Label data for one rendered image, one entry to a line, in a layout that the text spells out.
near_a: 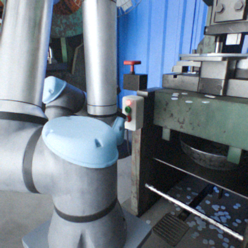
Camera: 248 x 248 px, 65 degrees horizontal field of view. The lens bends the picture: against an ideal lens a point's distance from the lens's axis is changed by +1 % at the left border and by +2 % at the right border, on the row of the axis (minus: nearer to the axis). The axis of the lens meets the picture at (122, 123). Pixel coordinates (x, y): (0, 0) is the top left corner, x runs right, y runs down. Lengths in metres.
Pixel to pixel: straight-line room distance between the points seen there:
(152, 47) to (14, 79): 2.21
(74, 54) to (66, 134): 1.91
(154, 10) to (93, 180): 2.35
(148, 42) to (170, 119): 1.80
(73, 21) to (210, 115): 1.47
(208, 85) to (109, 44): 0.45
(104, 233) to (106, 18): 0.41
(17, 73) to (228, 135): 0.63
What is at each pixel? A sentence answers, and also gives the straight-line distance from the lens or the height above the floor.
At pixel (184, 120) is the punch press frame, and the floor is 0.55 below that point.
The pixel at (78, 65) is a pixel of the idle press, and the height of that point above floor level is 0.68.
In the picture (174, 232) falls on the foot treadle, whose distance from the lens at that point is 0.85.
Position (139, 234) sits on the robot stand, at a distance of 0.45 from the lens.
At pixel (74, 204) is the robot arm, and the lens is 0.33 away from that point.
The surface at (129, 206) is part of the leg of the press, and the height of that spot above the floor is 0.03.
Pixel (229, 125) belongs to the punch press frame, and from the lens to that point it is 0.72.
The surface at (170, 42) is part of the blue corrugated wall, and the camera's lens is 2.38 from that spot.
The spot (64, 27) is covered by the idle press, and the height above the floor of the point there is 0.99.
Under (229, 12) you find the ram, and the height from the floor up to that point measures 0.92.
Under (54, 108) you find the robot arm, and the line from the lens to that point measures 0.54.
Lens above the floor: 0.79
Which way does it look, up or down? 20 degrees down
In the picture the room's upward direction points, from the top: straight up
